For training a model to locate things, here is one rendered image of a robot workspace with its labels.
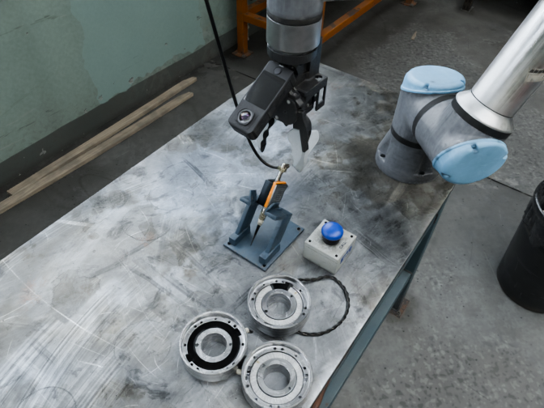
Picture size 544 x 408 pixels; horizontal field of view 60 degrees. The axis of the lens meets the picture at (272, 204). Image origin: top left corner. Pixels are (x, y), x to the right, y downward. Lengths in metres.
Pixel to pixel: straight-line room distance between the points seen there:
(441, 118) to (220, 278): 0.49
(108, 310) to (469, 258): 1.55
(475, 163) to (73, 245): 0.75
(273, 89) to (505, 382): 1.40
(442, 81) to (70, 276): 0.78
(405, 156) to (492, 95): 0.25
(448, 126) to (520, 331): 1.20
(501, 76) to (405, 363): 1.12
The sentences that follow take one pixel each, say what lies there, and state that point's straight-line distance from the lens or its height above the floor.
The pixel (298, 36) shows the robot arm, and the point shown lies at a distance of 0.65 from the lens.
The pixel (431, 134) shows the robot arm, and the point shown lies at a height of 0.98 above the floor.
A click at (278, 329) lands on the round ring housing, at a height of 0.84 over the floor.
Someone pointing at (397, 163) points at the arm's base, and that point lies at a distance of 1.06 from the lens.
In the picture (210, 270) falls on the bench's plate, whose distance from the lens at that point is 0.87.
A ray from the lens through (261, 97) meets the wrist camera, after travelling 0.68.
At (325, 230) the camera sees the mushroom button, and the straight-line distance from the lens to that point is 0.84.
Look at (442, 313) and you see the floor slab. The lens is 1.88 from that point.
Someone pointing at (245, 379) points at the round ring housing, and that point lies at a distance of 0.75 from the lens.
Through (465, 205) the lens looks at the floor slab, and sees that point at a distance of 2.29.
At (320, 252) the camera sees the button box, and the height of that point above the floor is 0.84.
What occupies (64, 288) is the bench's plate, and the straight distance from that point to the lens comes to 0.91.
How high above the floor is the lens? 1.51
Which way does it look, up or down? 46 degrees down
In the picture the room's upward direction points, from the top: 3 degrees clockwise
